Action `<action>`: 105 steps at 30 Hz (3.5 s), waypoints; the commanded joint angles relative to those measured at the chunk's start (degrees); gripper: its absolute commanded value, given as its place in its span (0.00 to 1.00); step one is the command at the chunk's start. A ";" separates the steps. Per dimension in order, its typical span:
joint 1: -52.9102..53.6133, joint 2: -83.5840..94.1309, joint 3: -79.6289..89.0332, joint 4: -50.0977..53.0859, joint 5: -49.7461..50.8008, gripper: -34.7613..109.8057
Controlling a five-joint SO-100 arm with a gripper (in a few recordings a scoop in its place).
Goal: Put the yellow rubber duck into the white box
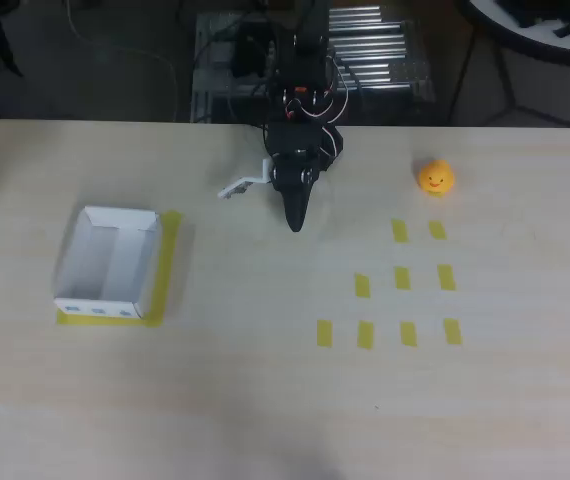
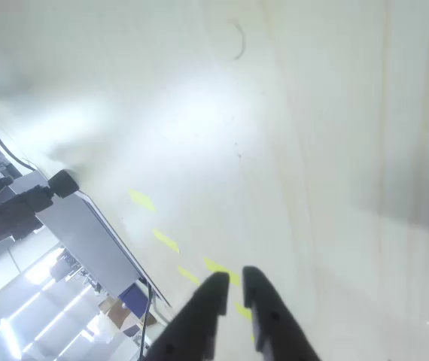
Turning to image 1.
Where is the yellow rubber duck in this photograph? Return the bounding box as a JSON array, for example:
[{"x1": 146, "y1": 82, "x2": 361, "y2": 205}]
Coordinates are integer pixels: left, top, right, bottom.
[{"x1": 418, "y1": 158, "x2": 455, "y2": 200}]

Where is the white cardboard box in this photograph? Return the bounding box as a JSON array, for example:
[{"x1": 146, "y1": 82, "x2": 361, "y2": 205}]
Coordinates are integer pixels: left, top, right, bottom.
[{"x1": 53, "y1": 205, "x2": 161, "y2": 321}]

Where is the black power brick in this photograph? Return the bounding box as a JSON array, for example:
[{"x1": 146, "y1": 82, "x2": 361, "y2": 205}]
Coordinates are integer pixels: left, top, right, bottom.
[{"x1": 229, "y1": 19, "x2": 272, "y2": 80}]

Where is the aluminium profile rack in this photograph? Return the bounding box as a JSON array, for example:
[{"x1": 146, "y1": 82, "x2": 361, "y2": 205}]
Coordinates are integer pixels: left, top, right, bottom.
[{"x1": 190, "y1": 4, "x2": 439, "y2": 125}]

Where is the round white table black rim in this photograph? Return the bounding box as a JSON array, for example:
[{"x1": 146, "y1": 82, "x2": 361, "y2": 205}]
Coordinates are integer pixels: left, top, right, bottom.
[{"x1": 445, "y1": 0, "x2": 570, "y2": 129}]

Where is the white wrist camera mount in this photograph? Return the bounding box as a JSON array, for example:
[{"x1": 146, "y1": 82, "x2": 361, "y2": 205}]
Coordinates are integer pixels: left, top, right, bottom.
[{"x1": 217, "y1": 158, "x2": 274, "y2": 202}]

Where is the white red servo wire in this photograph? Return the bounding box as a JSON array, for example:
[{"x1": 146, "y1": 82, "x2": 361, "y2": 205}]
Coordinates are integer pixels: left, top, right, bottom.
[{"x1": 323, "y1": 55, "x2": 352, "y2": 125}]

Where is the white floor cable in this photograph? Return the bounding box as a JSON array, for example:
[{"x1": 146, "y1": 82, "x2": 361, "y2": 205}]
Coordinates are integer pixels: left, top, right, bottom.
[{"x1": 66, "y1": 0, "x2": 181, "y2": 121}]

